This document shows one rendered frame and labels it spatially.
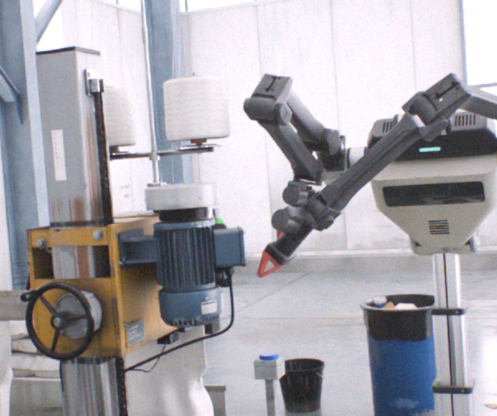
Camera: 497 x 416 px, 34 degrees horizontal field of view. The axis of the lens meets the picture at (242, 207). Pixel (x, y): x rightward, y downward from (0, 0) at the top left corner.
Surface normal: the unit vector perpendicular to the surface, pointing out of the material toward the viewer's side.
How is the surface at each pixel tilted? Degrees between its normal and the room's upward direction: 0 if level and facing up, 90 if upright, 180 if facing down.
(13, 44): 90
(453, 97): 65
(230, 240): 90
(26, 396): 90
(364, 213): 90
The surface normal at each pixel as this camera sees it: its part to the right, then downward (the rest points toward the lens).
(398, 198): -0.22, 0.70
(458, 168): -0.29, -0.72
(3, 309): -0.36, 0.07
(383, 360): -0.72, 0.13
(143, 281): 0.93, -0.05
